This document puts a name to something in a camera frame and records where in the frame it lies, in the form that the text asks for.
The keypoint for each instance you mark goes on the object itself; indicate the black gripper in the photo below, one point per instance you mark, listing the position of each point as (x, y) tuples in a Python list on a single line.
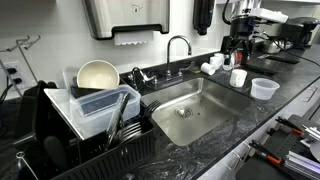
[(241, 30)]

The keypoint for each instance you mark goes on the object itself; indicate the white mug with spoon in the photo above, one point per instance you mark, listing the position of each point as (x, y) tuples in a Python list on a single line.
[(237, 78)]

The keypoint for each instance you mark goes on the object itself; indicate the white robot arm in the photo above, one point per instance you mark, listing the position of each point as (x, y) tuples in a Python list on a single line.
[(240, 9)]

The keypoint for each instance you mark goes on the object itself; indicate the white mug upright rear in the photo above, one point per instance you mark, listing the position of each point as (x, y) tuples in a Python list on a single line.
[(220, 56)]

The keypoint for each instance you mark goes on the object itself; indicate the white mug upright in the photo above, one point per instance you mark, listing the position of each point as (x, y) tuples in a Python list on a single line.
[(216, 62), (220, 56)]

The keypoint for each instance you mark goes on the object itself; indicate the white mug upright middle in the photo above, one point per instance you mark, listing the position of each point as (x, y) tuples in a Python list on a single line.
[(216, 62)]

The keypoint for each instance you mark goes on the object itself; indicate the white mug lying sideways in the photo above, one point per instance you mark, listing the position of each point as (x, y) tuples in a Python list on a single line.
[(207, 68)]

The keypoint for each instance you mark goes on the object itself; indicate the black flat tray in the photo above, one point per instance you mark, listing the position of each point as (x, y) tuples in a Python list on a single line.
[(270, 65)]

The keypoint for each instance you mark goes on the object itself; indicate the clear plastic deli container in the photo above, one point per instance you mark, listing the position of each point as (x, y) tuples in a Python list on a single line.
[(263, 89)]

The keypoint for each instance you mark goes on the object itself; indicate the black coffee maker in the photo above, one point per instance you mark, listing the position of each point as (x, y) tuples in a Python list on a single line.
[(299, 31)]

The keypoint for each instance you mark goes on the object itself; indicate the stainless steel sink basin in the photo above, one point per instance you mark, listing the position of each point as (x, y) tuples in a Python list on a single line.
[(190, 109)]

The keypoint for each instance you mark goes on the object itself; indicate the black orange clamp far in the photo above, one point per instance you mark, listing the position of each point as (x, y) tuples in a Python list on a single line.
[(287, 123)]

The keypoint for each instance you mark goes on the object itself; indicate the black orange clamp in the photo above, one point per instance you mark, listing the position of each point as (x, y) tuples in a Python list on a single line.
[(287, 123), (265, 152)]

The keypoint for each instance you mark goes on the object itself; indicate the black fork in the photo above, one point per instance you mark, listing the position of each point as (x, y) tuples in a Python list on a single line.
[(152, 107)]

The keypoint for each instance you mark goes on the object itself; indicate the black soap dispenser pump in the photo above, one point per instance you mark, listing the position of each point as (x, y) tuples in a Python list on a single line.
[(138, 78)]

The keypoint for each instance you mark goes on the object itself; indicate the black orange clamp near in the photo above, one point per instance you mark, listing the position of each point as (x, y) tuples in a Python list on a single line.
[(265, 152)]

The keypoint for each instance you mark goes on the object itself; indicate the steel paper towel dispenser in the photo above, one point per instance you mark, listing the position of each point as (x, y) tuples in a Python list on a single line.
[(107, 17)]

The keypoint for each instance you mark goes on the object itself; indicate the cream ceramic bowl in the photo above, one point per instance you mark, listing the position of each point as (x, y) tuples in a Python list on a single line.
[(98, 74)]

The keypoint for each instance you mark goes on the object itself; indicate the black tongs in rack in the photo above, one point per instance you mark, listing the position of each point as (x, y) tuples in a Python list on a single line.
[(115, 122)]

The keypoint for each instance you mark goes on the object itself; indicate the clear plastic storage container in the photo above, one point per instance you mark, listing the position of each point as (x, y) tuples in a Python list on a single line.
[(92, 113)]

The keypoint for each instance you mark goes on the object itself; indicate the clear plastic container lid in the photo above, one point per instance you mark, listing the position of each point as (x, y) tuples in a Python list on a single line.
[(60, 99)]

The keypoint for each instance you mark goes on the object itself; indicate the black dish rack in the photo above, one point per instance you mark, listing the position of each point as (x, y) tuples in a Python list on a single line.
[(51, 151)]

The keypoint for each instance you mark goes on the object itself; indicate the white camera mount bar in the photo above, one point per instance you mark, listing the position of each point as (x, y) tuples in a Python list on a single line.
[(266, 14)]

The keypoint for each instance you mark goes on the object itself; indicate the black wall soap dispenser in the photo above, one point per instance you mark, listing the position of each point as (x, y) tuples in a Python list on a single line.
[(202, 15)]

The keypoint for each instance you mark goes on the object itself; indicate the aluminium extrusion rail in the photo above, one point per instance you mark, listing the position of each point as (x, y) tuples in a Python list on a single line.
[(302, 165)]

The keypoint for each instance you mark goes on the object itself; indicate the metal wire hook stand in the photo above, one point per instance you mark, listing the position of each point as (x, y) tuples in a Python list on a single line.
[(22, 45)]

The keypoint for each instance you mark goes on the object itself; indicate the wall power outlet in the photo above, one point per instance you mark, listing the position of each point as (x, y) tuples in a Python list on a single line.
[(15, 73)]

